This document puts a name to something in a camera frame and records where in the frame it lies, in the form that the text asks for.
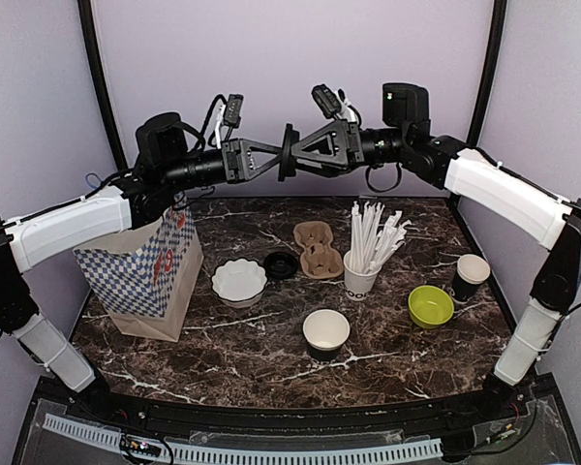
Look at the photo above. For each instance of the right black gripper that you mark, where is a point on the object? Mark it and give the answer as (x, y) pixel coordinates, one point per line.
(351, 147)

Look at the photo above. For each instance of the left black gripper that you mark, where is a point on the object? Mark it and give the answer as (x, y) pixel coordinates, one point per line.
(243, 148)

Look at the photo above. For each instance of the black paper coffee cup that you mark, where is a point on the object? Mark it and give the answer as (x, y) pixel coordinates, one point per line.
(325, 332)

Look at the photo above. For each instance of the black coffee cup lid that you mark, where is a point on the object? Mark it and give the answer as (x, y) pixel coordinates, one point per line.
(287, 166)

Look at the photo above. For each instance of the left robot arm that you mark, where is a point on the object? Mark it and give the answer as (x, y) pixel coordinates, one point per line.
(172, 158)

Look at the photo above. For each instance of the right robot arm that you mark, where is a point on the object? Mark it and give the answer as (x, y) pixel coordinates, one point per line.
(448, 163)

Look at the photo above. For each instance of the checkered paper takeout bag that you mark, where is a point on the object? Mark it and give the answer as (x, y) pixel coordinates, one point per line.
(145, 278)

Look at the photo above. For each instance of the brown cardboard cup carrier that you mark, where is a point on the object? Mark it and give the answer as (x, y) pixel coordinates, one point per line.
(318, 259)

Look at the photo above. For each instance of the white scalloped bowl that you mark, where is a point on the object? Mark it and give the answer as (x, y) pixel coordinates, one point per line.
(239, 283)

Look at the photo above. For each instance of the lime green bowl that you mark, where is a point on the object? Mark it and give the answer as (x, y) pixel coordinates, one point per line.
(430, 306)

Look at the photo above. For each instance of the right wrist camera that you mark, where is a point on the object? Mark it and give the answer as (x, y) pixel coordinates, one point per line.
(333, 105)

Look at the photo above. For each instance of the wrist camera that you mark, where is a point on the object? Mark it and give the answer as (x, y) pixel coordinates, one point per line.
(333, 105)
(227, 119)

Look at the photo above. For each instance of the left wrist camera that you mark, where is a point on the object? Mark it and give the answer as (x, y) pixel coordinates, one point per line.
(227, 119)

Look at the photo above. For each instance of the black right frame post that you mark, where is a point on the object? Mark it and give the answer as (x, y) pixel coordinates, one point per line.
(492, 52)

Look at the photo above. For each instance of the black frame post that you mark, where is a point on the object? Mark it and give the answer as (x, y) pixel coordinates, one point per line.
(97, 74)
(492, 52)

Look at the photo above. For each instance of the black left frame post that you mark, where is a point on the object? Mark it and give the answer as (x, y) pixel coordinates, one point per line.
(97, 74)

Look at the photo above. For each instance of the white slotted cable duct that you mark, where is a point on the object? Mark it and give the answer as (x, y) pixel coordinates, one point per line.
(147, 450)

